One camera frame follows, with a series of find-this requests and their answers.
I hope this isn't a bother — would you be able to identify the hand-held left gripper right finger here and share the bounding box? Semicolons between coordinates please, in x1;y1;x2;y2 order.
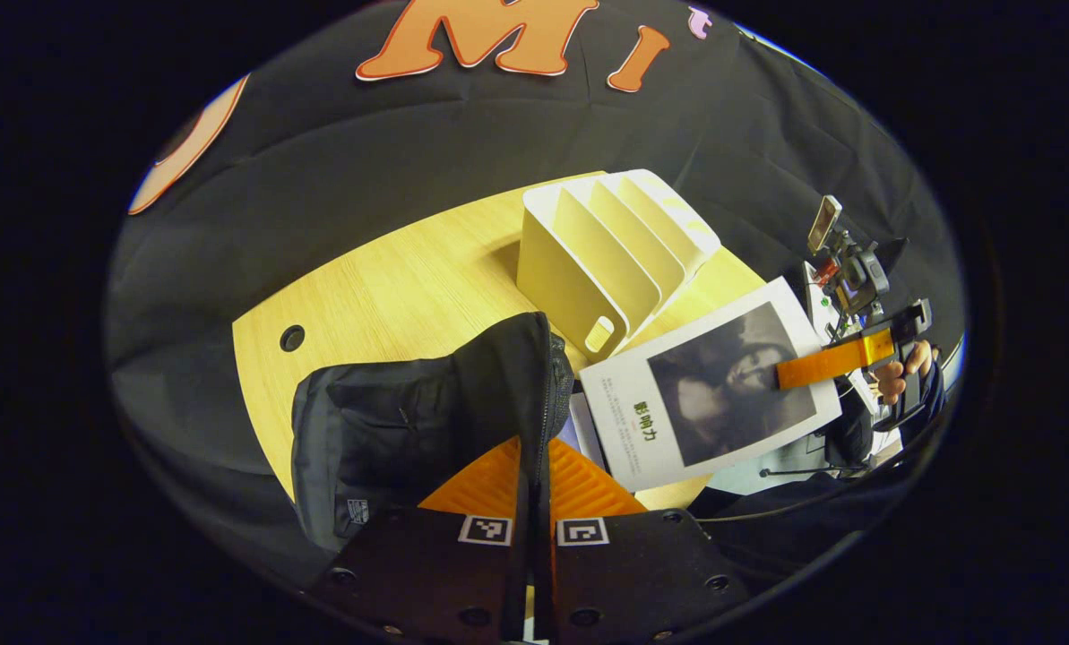
534;436;751;645

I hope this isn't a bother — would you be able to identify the blue book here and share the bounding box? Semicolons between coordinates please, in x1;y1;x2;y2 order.
556;394;608;472

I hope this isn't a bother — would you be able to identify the white bookshelf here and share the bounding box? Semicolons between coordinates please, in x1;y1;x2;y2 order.
516;168;723;363

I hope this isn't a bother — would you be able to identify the thin black cable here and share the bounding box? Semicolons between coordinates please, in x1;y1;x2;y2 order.
695;421;940;523

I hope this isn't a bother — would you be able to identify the white portrait book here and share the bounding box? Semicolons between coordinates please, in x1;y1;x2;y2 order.
579;276;845;493

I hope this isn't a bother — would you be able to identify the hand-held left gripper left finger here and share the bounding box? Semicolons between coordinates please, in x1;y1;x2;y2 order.
319;436;535;645

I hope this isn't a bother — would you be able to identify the black schoolbag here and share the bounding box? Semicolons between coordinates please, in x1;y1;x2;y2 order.
290;311;582;553

